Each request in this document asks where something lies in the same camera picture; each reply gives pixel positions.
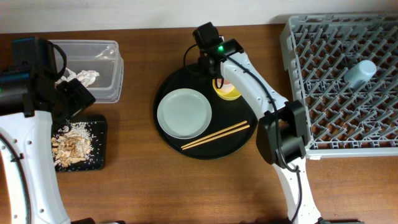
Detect white napkin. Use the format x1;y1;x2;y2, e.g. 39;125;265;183
55;68;100;87

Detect peanut shells and rice scraps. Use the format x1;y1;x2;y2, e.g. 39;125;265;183
51;122;96;169

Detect pink plastic cup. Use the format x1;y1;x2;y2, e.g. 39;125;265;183
221;79;234;91

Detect yellow bowl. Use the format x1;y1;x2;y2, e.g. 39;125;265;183
213;78;241;101

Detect grey plate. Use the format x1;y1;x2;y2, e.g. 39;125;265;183
156;88;213;139

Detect wooden chopstick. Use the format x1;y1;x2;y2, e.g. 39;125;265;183
181;124;251;151
180;120;248;148

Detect blue plastic cup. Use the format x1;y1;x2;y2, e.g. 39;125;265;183
344;60;377;88

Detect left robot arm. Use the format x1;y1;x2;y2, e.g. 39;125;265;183
1;37;96;223

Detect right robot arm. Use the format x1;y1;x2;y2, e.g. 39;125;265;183
193;22;326;224

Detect grey dishwasher rack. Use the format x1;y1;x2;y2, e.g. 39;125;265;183
280;14;397;159

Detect black rectangular tray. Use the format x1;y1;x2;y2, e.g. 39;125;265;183
52;114;108;172

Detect clear plastic bin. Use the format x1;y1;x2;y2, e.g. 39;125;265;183
52;40;124;103

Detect round black serving tray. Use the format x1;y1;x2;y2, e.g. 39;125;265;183
152;67;257;160

